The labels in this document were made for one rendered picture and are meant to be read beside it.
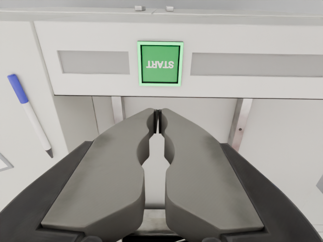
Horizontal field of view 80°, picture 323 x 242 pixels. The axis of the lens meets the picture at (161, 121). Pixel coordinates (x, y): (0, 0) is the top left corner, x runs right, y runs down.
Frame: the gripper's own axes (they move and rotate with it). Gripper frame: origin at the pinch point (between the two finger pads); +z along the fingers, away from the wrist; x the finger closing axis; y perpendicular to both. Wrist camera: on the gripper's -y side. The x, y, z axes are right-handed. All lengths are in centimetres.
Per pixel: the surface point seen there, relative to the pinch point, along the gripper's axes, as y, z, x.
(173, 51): -0.9, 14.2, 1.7
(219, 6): -5, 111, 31
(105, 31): -2.8, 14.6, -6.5
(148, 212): 47, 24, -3
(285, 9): -5, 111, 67
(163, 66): 1.0, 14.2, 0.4
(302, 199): 45, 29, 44
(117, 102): 11.7, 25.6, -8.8
